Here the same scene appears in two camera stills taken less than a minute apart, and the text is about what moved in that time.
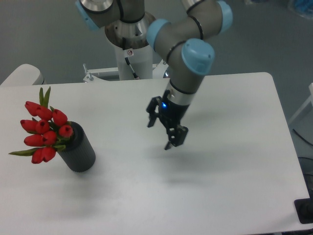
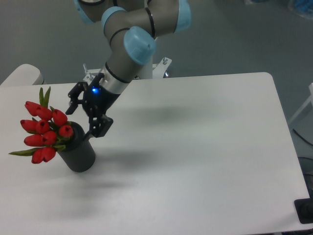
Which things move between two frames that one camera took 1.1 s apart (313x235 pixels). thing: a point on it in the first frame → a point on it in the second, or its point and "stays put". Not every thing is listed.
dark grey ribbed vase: (79, 153) stays put
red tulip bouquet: (47, 130) stays put
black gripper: (170, 114) → (98, 99)
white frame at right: (309, 100) stays put
